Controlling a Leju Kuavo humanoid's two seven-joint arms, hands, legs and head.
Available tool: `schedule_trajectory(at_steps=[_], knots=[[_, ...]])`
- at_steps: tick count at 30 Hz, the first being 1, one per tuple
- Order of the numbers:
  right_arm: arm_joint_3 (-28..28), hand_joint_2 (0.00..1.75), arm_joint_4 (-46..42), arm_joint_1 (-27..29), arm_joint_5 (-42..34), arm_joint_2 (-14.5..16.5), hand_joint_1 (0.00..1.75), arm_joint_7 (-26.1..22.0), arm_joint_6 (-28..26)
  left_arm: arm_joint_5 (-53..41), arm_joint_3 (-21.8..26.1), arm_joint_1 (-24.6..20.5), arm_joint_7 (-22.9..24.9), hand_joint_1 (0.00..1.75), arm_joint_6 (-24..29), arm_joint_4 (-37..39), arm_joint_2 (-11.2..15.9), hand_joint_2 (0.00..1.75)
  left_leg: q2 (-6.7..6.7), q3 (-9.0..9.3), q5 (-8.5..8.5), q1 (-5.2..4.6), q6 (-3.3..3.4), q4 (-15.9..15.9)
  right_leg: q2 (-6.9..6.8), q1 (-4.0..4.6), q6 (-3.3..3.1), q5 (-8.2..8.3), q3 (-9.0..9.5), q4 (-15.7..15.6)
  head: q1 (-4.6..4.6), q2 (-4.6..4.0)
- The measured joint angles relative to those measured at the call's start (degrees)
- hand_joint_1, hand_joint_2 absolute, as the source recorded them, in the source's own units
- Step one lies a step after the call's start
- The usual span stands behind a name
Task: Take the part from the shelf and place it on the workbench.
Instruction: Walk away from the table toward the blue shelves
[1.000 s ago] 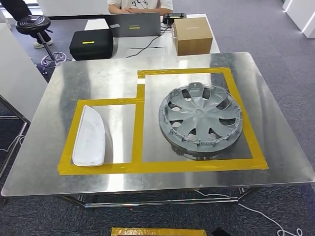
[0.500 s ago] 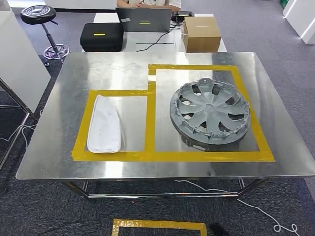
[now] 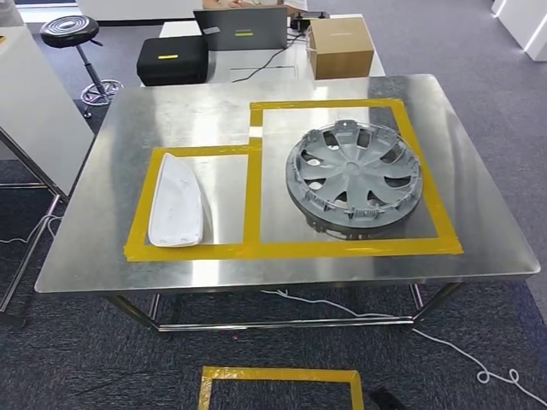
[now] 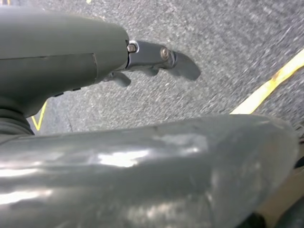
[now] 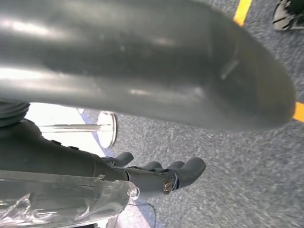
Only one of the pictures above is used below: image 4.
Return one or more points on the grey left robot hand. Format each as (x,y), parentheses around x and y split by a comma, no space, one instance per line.
(59,53)

